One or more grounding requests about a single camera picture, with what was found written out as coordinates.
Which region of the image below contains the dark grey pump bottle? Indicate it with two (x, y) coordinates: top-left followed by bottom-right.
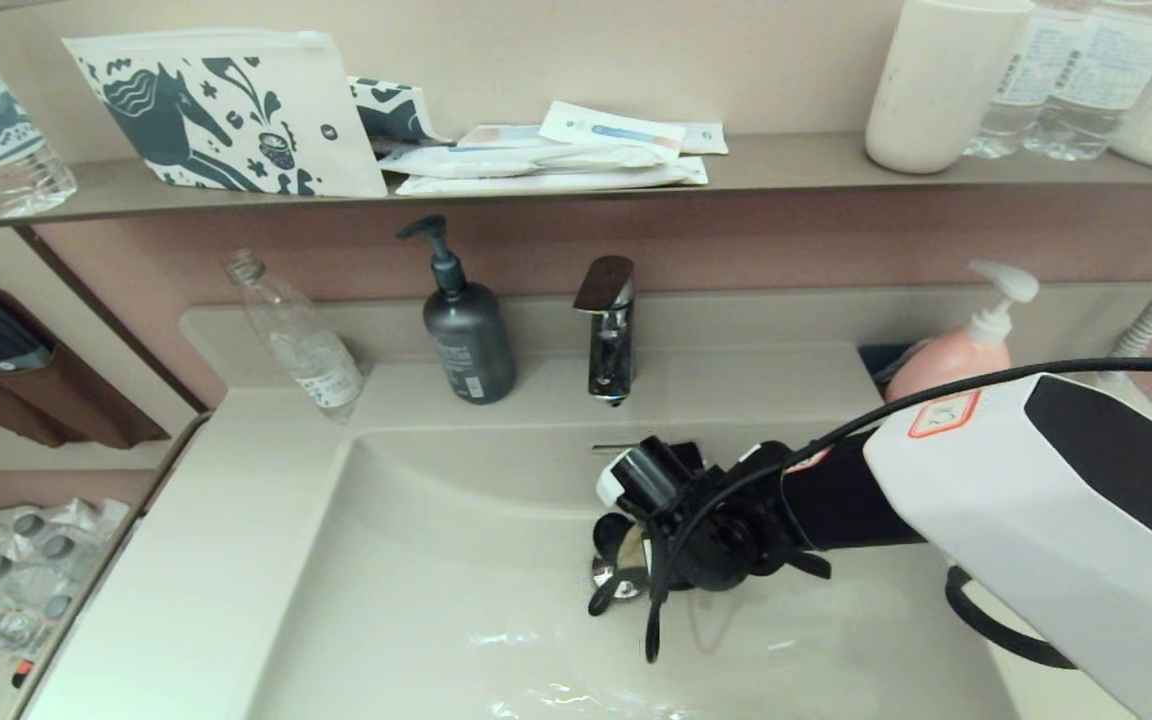
(396, 215), (518, 405)

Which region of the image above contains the white packet with blue stripe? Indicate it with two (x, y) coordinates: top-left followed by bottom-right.
(539, 100), (687, 161)

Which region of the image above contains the pink soap pump bottle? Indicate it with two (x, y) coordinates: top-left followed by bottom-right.
(884, 260), (1040, 403)

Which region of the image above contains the chrome faucet with lever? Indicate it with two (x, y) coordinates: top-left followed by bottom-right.
(573, 255), (636, 407)

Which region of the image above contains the water bottle with white label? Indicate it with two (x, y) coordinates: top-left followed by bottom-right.
(1023, 0), (1152, 163)
(964, 0), (1053, 159)

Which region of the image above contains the chrome drain stopper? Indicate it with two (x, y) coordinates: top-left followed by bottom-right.
(591, 553), (639, 601)

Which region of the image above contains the small horse print pouch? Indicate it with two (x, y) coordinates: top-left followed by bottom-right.
(348, 78), (454, 156)

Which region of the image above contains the white ceramic sink basin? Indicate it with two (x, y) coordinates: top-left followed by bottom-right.
(21, 282), (1152, 720)

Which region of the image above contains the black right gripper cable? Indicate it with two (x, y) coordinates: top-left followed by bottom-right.
(944, 565), (1077, 669)

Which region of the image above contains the plastic wrapped bottle pack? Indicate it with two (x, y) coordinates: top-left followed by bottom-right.
(0, 498), (132, 671)

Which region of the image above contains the long white plastic packet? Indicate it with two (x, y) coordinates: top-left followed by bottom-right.
(394, 157), (709, 197)
(378, 142), (677, 181)

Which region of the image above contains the grey wall shelf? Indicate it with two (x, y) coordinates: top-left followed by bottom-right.
(0, 130), (1152, 234)

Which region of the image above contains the yellow cloth with black trim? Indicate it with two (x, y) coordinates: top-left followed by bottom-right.
(588, 512), (833, 666)

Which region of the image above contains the clear empty plastic bottle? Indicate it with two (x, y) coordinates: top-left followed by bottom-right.
(224, 250), (369, 421)

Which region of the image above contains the small blue object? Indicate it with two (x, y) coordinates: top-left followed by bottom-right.
(856, 343), (922, 386)

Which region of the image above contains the brown wall holder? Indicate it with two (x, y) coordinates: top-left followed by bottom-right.
(0, 290), (172, 451)

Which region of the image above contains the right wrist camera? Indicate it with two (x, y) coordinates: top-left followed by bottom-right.
(596, 437), (705, 521)

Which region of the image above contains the pale pink packet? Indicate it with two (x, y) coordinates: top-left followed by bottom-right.
(456, 125), (551, 150)

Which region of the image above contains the tall white cup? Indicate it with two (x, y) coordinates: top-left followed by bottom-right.
(864, 0), (1034, 175)

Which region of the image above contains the large horse print pouch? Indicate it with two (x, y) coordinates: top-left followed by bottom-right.
(63, 30), (389, 199)

